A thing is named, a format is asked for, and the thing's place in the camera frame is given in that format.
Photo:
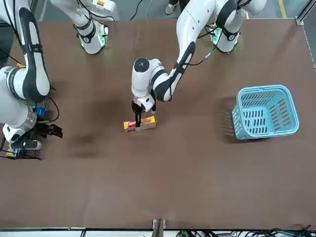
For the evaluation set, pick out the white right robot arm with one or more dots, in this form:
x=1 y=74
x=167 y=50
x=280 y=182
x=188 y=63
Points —
x=12 y=108

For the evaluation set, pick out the aluminium frame corner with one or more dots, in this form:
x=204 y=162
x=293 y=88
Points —
x=300 y=21

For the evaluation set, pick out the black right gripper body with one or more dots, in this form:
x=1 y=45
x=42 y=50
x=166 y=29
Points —
x=40 y=132

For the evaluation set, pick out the light blue plastic basket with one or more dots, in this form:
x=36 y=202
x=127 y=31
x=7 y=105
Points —
x=295 y=118

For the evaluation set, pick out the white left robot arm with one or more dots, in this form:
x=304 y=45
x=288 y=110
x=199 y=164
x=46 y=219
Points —
x=197 y=24

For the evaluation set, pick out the aluminium frame post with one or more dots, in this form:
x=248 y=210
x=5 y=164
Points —
x=158 y=228

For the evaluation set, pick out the person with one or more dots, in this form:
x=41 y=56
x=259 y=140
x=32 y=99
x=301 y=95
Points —
x=170 y=8

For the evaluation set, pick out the long yellow wafer box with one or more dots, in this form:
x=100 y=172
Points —
x=148 y=122

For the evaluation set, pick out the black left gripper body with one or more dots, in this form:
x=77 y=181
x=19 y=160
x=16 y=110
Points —
x=135 y=108

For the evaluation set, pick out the yellow red biscuit box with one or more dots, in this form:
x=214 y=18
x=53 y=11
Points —
x=20 y=65

